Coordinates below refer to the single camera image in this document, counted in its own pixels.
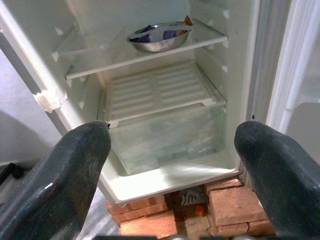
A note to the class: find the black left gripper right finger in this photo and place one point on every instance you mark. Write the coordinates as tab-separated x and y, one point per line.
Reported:
282	175

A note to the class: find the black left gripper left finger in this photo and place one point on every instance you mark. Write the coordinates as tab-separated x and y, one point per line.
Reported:
55	180

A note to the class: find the silver fridge with Fresh sticker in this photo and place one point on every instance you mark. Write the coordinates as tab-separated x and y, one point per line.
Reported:
155	180

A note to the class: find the short glass fridge shelf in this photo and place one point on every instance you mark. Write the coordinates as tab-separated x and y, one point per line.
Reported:
80	50

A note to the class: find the red brick stack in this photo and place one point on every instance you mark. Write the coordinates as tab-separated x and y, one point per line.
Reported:
235	207
147	220

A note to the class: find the white tape patch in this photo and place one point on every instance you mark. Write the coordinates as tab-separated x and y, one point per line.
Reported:
50	98

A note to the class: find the fish print packet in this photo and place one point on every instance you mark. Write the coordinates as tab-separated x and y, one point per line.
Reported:
191	197

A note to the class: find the clear crisper drawer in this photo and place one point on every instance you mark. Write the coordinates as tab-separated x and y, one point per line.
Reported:
170	140

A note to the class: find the white ribbed crisper cover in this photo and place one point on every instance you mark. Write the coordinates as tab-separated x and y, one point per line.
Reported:
160	92

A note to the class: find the stainless steel bowl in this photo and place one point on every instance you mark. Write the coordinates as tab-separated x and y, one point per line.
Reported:
160	45

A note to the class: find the purple snack packet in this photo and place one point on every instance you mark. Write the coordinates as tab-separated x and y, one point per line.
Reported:
150	36

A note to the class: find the orange snack packet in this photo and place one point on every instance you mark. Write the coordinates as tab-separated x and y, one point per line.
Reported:
188	20

